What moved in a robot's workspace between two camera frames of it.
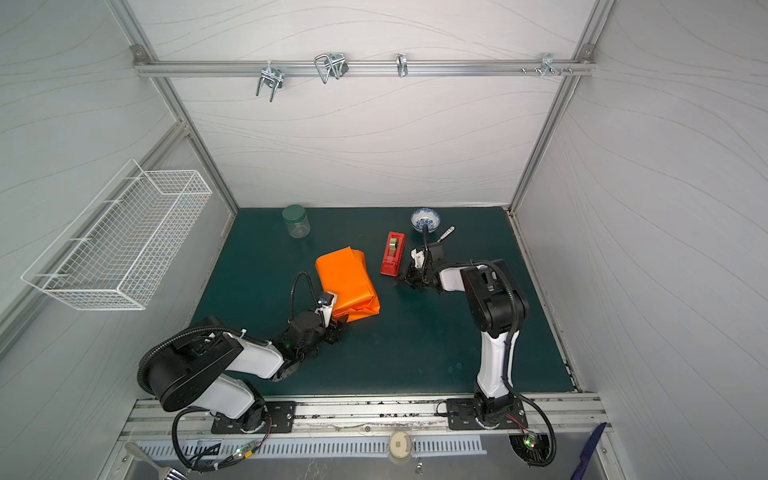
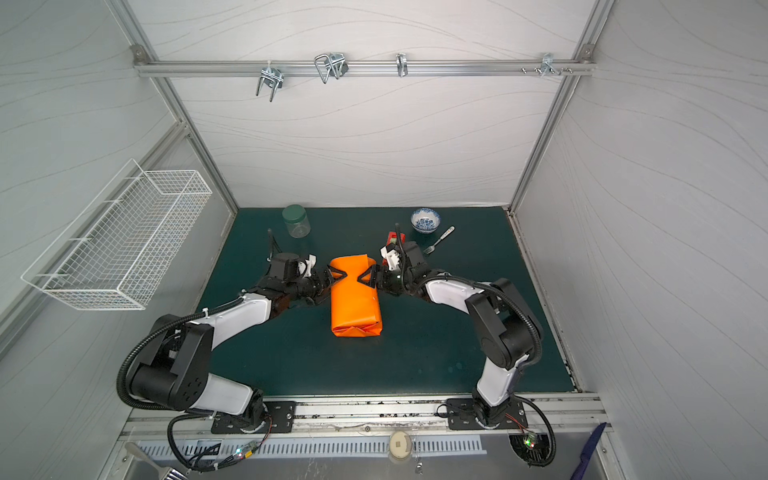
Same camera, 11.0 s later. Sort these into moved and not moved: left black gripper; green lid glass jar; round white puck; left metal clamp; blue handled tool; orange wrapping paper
Moved: left black gripper; orange wrapping paper
Not moved: green lid glass jar; round white puck; blue handled tool; left metal clamp
